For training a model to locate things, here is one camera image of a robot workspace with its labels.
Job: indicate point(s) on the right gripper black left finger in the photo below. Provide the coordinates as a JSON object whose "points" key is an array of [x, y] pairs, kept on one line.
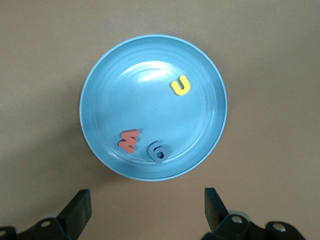
{"points": [[78, 212]]}

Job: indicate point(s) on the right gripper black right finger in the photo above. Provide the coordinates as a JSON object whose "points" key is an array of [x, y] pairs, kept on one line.
{"points": [[215, 212]]}

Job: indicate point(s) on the red letter w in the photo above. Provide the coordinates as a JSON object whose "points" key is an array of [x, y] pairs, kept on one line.
{"points": [[127, 142]]}

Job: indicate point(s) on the dark blue letter g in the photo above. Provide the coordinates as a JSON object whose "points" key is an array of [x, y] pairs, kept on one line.
{"points": [[150, 151]]}

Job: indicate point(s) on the yellow letter u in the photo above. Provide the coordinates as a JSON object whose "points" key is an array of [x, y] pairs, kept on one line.
{"points": [[176, 88]]}

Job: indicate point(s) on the blue plate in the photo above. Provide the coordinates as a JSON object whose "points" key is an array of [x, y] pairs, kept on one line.
{"points": [[150, 112]]}

